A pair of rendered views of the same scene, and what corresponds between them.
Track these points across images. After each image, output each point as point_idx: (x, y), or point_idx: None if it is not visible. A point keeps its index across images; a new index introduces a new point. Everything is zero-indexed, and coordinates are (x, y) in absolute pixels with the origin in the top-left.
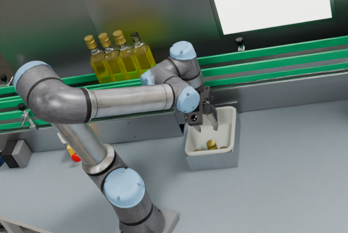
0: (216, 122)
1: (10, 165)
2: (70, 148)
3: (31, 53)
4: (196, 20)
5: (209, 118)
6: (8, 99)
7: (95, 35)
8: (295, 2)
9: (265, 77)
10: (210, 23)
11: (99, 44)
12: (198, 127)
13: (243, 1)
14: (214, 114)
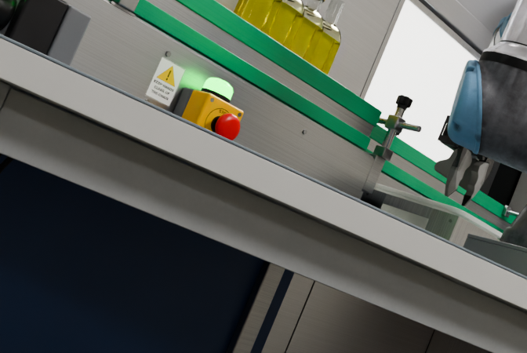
0: (481, 185)
1: (19, 39)
2: (216, 99)
3: None
4: (347, 68)
5: (480, 172)
6: None
7: None
8: (434, 128)
9: (428, 194)
10: (357, 87)
11: None
12: (460, 180)
13: (401, 84)
14: (490, 166)
